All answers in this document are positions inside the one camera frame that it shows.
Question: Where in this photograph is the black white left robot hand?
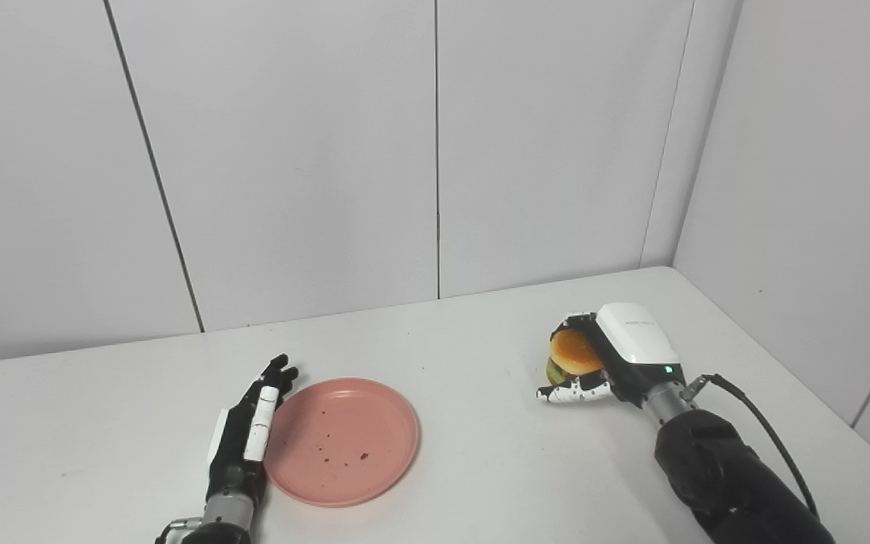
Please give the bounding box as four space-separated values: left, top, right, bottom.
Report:
207 354 300 505

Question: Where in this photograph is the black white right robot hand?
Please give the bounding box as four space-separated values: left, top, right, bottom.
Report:
536 302 686 410

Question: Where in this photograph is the toy hamburger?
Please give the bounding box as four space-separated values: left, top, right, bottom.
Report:
546 329 606 387

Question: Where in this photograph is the pink round plate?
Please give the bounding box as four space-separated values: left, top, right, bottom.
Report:
264 378 421 508

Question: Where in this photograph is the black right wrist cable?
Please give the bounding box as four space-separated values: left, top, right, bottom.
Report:
681 373 821 521

